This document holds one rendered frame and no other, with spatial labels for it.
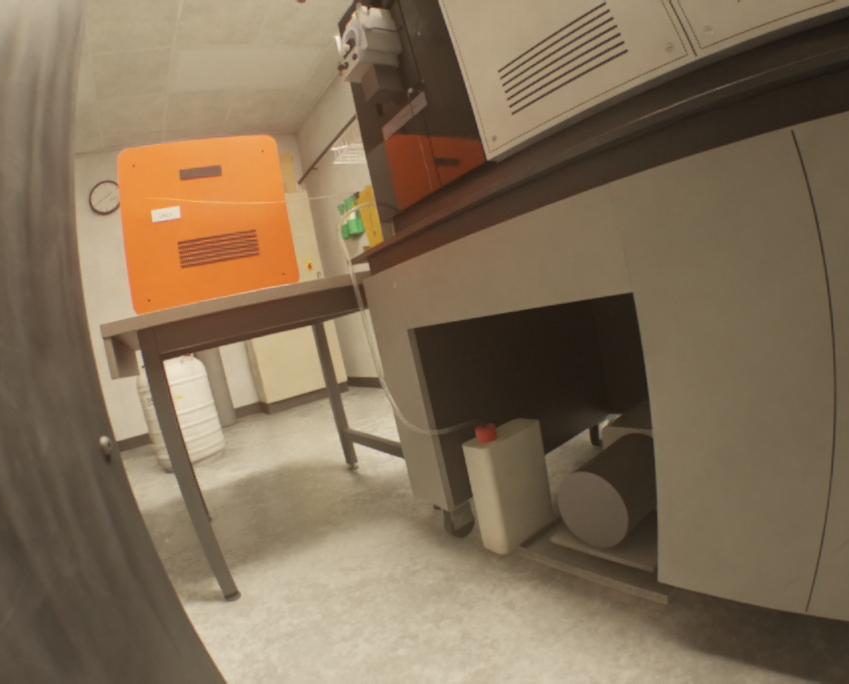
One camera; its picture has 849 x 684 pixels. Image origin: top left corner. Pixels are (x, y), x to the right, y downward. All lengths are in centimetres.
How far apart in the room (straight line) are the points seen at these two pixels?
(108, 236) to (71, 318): 412
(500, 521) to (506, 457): 15
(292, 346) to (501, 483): 313
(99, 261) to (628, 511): 418
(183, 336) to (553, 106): 86
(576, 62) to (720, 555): 69
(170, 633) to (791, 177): 58
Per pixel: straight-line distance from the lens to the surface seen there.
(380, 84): 97
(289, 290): 104
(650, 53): 63
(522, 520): 105
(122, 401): 415
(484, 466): 94
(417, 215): 99
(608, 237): 55
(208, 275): 108
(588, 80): 66
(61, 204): 25
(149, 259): 108
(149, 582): 24
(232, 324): 104
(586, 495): 87
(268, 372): 384
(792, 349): 49
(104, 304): 421
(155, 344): 102
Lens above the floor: 58
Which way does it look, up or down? 4 degrees down
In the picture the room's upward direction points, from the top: 13 degrees counter-clockwise
